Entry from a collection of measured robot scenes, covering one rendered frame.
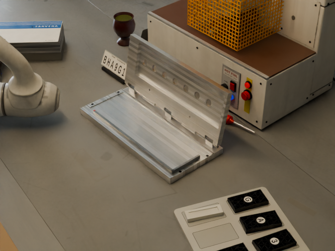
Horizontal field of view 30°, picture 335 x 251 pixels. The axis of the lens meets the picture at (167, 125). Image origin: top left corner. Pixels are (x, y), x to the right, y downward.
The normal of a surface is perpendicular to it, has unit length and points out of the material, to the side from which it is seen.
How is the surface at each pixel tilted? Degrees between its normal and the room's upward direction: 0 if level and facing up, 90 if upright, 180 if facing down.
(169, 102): 79
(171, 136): 0
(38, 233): 0
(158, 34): 90
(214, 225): 0
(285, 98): 90
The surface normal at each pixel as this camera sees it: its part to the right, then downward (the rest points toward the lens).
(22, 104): 0.00, 0.65
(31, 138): 0.00, -0.79
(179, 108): -0.74, 0.24
